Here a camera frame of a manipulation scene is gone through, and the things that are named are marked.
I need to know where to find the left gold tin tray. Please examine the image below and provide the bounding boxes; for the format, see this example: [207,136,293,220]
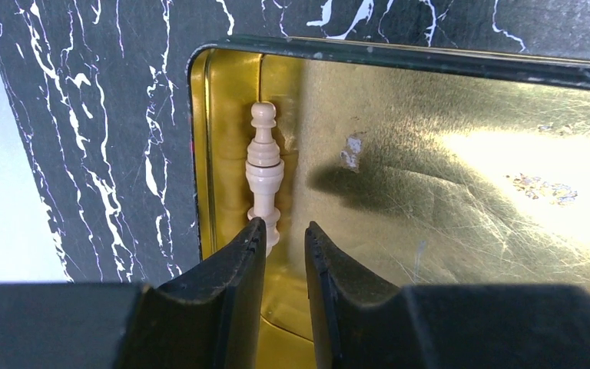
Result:
[186,36,590,368]

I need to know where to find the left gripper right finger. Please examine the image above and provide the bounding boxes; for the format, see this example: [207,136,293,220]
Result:
[304,223,590,368]

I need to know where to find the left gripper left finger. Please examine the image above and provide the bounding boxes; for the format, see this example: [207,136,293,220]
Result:
[0,218,267,368]

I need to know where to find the white chess piece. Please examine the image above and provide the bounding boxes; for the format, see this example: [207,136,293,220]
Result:
[245,101,285,255]

